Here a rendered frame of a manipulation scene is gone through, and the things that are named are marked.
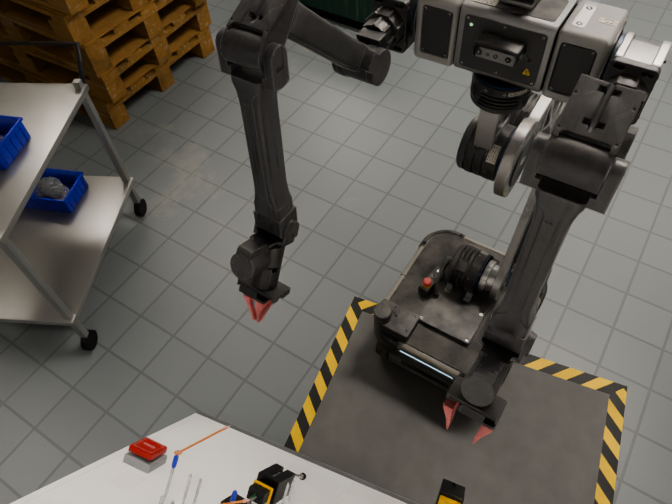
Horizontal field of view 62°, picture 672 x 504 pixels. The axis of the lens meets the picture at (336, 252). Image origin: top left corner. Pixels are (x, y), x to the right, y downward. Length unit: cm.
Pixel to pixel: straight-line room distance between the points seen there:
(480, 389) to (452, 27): 73
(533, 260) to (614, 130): 21
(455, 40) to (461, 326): 119
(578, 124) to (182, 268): 225
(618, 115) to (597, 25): 50
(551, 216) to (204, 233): 226
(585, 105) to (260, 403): 185
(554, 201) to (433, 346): 144
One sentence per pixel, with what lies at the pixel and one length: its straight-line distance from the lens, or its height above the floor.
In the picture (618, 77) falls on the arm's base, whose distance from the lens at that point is 116.
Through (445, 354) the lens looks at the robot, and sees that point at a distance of 212.
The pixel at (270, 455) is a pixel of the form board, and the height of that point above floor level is 91.
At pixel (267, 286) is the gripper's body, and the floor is 115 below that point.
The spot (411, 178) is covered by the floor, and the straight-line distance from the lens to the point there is 298.
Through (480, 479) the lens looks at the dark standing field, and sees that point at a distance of 223.
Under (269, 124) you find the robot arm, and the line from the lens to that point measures 96.
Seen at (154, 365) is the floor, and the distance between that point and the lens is 252.
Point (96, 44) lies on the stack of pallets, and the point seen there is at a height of 51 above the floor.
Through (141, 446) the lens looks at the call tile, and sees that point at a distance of 113.
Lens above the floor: 213
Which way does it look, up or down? 53 degrees down
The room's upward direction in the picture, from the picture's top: 5 degrees counter-clockwise
